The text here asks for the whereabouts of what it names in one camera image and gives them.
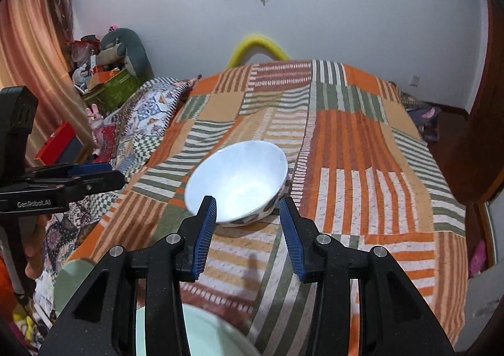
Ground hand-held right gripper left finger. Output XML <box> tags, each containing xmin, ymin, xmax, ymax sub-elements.
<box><xmin>39</xmin><ymin>195</ymin><xmax>218</xmax><ymax>356</ymax></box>

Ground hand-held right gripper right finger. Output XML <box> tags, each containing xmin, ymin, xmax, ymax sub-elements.
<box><xmin>279</xmin><ymin>196</ymin><xmax>455</xmax><ymax>356</ymax></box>

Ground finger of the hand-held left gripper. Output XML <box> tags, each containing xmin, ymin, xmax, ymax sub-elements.
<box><xmin>59</xmin><ymin>170</ymin><xmax>126</xmax><ymax>203</ymax></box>
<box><xmin>25</xmin><ymin>162</ymin><xmax>113</xmax><ymax>180</ymax></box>

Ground white spotted bowl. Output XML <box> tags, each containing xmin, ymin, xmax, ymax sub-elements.
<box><xmin>184</xmin><ymin>140</ymin><xmax>289</xmax><ymax>227</ymax></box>

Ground green bowl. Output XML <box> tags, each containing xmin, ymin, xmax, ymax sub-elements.
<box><xmin>53</xmin><ymin>259</ymin><xmax>262</xmax><ymax>356</ymax></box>

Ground person's left hand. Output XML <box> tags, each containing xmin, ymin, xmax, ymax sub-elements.
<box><xmin>23</xmin><ymin>214</ymin><xmax>52</xmax><ymax>282</ymax></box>

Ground dark blue box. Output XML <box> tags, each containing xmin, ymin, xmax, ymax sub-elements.
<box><xmin>51</xmin><ymin>138</ymin><xmax>88</xmax><ymax>166</ymax></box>

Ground multicoloured patchwork quilt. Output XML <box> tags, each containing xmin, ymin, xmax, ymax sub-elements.
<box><xmin>35</xmin><ymin>76</ymin><xmax>190</xmax><ymax>302</ymax></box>

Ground red box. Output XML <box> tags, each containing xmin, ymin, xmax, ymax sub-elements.
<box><xmin>35</xmin><ymin>122</ymin><xmax>75</xmax><ymax>166</ymax></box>

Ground pink bunny toy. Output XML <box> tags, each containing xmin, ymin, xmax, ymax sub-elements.
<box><xmin>86</xmin><ymin>104</ymin><xmax>105</xmax><ymax>144</ymax></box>

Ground green patterned box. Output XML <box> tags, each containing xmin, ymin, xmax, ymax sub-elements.
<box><xmin>83</xmin><ymin>69</ymin><xmax>144</xmax><ymax>113</ymax></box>

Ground orange striped curtain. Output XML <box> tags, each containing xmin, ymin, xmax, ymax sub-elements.
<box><xmin>0</xmin><ymin>0</ymin><xmax>95</xmax><ymax>168</ymax></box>

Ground blue patterned pillow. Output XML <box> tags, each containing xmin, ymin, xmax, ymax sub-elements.
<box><xmin>132</xmin><ymin>75</ymin><xmax>202</xmax><ymax>136</ymax></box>

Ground orange box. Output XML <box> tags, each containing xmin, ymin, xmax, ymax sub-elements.
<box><xmin>87</xmin><ymin>69</ymin><xmax>121</xmax><ymax>89</ymax></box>

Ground orange striped patchwork blanket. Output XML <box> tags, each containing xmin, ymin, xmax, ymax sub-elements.
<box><xmin>65</xmin><ymin>59</ymin><xmax>467</xmax><ymax>356</ymax></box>

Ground grey stuffed toy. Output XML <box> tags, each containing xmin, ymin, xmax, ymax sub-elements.
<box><xmin>98</xmin><ymin>28</ymin><xmax>154</xmax><ymax>81</ymax></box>

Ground floor clutter pile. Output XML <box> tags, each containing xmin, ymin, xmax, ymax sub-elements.
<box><xmin>12</xmin><ymin>285</ymin><xmax>52</xmax><ymax>345</ymax></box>

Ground purple cloth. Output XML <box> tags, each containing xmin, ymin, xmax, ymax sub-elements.
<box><xmin>407</xmin><ymin>102</ymin><xmax>442</xmax><ymax>142</ymax></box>

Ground pink slippers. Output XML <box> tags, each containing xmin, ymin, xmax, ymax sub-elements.
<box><xmin>468</xmin><ymin>240</ymin><xmax>487</xmax><ymax>278</ymax></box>

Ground yellow foam tube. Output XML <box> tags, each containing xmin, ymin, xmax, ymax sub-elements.
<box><xmin>227</xmin><ymin>35</ymin><xmax>290</xmax><ymax>69</ymax></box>

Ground brown wooden door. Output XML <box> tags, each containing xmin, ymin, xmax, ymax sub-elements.
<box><xmin>465</xmin><ymin>0</ymin><xmax>504</xmax><ymax>207</ymax></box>

